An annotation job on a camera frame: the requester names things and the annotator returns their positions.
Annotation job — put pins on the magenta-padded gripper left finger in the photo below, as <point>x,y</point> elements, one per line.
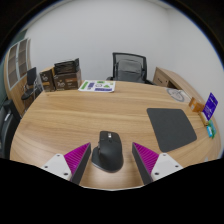
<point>76,159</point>

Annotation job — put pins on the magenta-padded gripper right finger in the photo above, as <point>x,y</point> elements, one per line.
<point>147,159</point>

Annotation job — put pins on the black computer mouse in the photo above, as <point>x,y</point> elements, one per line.
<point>108,151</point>

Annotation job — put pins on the dark grey mouse pad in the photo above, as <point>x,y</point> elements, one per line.
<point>171,128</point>

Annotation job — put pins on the blue packet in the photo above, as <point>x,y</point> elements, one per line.
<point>209,131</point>

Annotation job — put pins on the slim tan box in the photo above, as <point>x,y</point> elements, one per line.
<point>203,118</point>

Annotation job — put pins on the orange-brown cardboard box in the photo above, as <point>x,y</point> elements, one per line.
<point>195,105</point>

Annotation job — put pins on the green packet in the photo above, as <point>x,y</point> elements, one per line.
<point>213,128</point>

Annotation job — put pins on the white sheet with coloured prints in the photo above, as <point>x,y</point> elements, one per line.
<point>96,86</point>

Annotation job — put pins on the large black armchair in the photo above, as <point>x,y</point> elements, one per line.
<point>6,126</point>

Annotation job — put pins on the large dark brown box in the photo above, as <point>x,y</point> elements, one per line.
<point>67,81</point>

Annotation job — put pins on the purple package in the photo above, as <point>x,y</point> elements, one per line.
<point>210,106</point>

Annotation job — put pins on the small dark brown box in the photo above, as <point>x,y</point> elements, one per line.
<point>47,81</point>

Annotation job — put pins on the wooden side desk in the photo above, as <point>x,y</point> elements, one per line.
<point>166,77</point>

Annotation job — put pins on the grey backpack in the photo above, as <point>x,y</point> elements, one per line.
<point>129,70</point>

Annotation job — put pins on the black cardboard box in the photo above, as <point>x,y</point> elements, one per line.
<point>66,66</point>

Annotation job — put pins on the small black chair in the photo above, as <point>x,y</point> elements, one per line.
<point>31,76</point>

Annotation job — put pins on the black mesh office chair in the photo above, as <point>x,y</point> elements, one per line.
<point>115,58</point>

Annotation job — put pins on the wooden shelf unit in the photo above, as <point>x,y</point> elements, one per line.
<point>18,63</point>

